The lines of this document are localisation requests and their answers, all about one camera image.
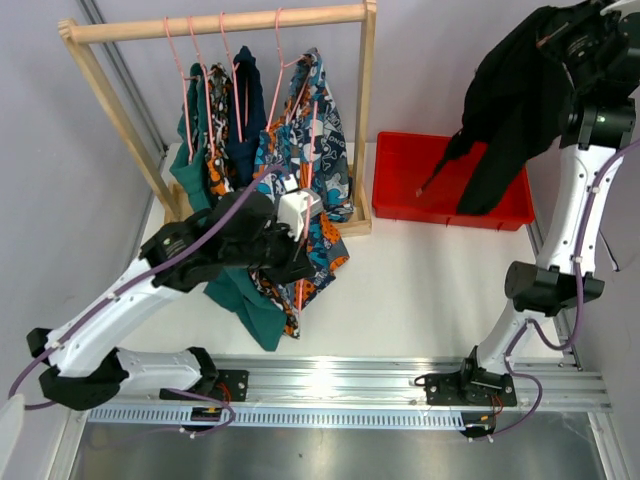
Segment black shorts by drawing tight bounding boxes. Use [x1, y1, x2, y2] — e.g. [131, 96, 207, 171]
[435, 6, 595, 216]

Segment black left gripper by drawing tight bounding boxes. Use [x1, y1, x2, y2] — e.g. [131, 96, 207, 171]
[225, 214, 317, 288]

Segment red plastic bin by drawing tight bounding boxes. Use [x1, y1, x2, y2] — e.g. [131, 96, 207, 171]
[372, 132, 535, 231]

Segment pink hanger of green shorts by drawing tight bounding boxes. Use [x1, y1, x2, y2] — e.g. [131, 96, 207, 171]
[163, 17, 196, 164]

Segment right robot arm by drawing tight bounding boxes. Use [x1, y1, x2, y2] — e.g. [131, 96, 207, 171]
[455, 1, 639, 404]

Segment blue orange patterned shorts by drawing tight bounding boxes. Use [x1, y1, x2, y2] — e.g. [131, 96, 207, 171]
[253, 47, 354, 313]

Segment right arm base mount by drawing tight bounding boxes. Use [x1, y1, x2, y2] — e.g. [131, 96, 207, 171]
[414, 357, 517, 407]

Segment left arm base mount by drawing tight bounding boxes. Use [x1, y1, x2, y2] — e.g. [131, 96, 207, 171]
[159, 369, 250, 403]

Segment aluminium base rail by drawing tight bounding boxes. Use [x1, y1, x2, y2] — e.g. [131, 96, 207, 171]
[85, 357, 611, 430]

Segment pink hanger of camouflage shorts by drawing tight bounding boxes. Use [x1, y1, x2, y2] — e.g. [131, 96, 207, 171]
[186, 14, 217, 161]

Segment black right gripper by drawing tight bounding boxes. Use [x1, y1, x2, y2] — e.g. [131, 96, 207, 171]
[534, 0, 625, 91]

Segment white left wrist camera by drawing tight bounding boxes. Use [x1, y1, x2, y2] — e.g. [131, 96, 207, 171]
[277, 188, 324, 241]

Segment pink hanger of navy shorts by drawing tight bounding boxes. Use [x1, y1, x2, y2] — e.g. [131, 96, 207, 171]
[218, 11, 244, 143]

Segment wooden clothes rack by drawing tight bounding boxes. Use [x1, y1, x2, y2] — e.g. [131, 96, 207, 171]
[58, 1, 377, 237]

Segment navy blue shorts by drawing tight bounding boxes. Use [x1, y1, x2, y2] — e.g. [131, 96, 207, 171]
[226, 46, 267, 188]

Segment green shorts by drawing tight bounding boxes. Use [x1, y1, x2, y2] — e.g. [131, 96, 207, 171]
[170, 63, 287, 352]

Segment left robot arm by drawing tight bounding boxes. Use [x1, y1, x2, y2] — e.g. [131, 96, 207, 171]
[27, 189, 323, 411]

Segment pink hanger of patterned shorts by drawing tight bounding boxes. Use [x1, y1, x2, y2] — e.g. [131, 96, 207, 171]
[264, 7, 321, 314]

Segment orange camouflage shorts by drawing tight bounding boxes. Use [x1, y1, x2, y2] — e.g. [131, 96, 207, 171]
[205, 64, 297, 352]

